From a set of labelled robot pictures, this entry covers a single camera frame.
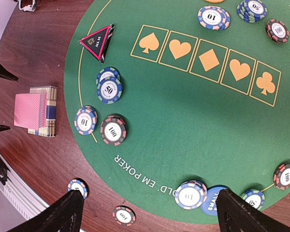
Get clear card box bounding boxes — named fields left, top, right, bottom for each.
left=28, top=86, right=58, bottom=138

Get triangular black red button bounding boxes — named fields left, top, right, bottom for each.
left=79, top=24, right=115, bottom=63

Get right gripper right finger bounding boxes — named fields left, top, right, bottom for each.
left=216, top=189, right=290, bottom=232

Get pink playing card deck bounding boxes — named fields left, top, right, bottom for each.
left=14, top=93, right=47, bottom=130

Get blue round button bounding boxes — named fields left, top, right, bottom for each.
left=201, top=186, right=228, bottom=216

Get round green poker mat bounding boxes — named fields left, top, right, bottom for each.
left=64, top=0, right=290, bottom=224

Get orange round button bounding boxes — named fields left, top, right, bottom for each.
left=205, top=0, right=225, bottom=4

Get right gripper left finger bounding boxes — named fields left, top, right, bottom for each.
left=10, top=190, right=84, bottom=232

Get green blue chip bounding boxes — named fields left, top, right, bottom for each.
left=240, top=189, right=265, bottom=210
left=96, top=67, right=123, bottom=104
left=237, top=0, right=268, bottom=23

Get brown chip stack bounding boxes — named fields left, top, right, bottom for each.
left=112, top=205, right=136, bottom=226

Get blue white chips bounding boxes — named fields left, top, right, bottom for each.
left=174, top=180, right=208, bottom=210
left=198, top=6, right=231, bottom=30
left=74, top=105, right=98, bottom=135

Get blue white chip stack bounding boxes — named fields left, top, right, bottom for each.
left=67, top=178, right=89, bottom=199

